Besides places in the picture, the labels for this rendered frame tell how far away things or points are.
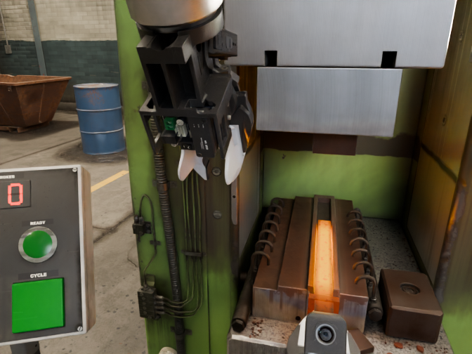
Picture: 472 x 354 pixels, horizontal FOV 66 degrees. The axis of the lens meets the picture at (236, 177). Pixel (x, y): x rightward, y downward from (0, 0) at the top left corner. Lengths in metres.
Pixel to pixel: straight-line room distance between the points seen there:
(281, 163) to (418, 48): 0.62
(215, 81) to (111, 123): 4.81
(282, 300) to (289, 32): 0.45
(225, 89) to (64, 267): 0.44
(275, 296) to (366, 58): 0.42
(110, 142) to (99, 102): 0.54
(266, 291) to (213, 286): 0.24
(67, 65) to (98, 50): 0.91
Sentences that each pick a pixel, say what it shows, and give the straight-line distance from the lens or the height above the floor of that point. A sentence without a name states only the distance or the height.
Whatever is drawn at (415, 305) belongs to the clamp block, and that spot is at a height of 0.98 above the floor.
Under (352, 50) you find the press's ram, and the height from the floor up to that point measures 1.39.
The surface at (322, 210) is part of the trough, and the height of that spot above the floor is 0.99.
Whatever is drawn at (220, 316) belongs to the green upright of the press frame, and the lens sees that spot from 0.95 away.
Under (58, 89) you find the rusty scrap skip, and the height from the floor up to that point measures 0.65.
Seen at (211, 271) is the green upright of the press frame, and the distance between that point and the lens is 0.88.
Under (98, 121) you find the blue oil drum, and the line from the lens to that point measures 5.11.
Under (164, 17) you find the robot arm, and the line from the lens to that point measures 0.29.
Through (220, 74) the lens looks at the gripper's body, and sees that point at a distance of 0.36.
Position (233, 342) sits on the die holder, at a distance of 0.70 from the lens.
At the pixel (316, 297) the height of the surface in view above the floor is 1.03.
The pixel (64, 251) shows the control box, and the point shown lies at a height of 1.07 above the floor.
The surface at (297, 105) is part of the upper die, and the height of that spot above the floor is 1.31.
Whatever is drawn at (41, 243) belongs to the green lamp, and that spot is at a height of 1.09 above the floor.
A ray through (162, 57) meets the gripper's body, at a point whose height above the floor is 1.39.
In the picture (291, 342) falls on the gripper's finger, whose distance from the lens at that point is 0.53.
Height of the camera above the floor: 1.40
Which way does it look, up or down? 20 degrees down
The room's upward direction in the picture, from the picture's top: straight up
